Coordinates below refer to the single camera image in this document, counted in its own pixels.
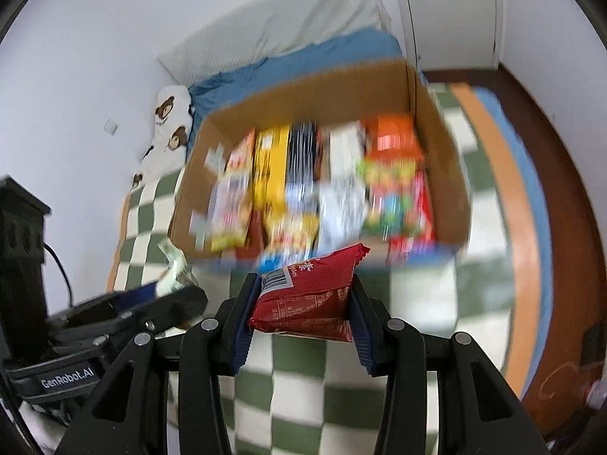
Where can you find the white door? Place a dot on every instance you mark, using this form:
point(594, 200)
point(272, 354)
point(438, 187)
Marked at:
point(450, 9)

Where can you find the large white snack packet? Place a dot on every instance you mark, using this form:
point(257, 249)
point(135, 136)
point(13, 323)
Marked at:
point(344, 185)

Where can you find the yellow and red snack packet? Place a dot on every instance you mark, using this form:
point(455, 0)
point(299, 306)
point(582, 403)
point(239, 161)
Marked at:
point(232, 199)

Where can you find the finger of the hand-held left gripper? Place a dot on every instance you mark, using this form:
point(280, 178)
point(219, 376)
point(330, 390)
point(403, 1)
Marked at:
point(109, 301)
point(161, 310)

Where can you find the cardboard box with blue print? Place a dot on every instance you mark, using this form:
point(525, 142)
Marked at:
point(332, 95)

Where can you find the small white snack packet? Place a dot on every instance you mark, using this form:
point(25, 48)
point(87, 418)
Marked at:
point(174, 265)

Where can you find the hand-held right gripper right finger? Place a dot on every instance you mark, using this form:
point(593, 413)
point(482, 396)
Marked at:
point(365, 336)

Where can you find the white mattress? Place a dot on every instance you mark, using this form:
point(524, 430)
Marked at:
point(284, 14)

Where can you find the yellow snack box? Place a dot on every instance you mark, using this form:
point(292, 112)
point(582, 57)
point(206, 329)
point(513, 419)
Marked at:
point(272, 170)

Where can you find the black striped snack packet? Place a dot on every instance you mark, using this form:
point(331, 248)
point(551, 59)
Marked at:
point(303, 151)

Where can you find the green white checkered blanket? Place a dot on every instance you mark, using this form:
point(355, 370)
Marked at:
point(303, 412)

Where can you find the white bear print pillow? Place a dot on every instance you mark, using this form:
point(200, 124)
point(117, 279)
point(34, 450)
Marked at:
point(170, 118)

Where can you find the white wall socket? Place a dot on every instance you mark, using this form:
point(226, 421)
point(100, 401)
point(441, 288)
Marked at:
point(111, 127)

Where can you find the black cabinet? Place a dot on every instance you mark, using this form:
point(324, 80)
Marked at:
point(19, 256)

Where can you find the blue bed sheet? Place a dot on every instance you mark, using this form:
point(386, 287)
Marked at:
point(294, 68)

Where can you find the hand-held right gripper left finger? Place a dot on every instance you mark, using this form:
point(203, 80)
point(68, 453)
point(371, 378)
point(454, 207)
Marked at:
point(244, 331)

